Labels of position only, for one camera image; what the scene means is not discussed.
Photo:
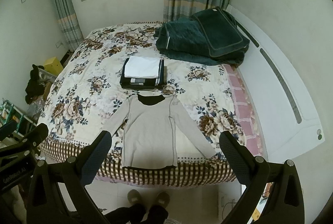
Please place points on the pink bed sheet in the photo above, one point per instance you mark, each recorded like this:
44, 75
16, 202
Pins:
245, 113

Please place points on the yellow box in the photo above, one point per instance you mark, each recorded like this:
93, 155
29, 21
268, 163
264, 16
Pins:
53, 66

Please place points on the floral bed quilt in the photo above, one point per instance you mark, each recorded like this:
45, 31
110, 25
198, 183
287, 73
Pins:
87, 93

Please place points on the white curved headboard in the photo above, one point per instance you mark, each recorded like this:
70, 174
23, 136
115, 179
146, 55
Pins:
288, 118

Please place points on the green storage rack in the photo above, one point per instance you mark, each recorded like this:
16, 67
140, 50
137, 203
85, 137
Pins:
10, 112

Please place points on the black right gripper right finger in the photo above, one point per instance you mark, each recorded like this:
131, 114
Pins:
250, 171

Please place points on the beige long sleeve shirt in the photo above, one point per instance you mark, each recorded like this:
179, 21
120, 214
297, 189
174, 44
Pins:
149, 139

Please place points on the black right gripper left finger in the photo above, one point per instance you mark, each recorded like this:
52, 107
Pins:
79, 171

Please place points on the black clothes pile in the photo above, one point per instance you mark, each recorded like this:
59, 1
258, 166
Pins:
35, 86

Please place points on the dark green folded blanket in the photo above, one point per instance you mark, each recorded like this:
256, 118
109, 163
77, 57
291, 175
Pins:
208, 37

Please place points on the folded white garment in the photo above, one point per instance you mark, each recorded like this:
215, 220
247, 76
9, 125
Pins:
139, 67

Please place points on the right grey slipper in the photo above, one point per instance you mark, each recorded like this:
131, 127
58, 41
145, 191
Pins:
162, 199

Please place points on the left grey-green curtain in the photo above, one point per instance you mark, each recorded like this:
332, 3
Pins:
65, 0

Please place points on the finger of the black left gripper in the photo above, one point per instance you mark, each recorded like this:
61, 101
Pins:
26, 145
7, 129

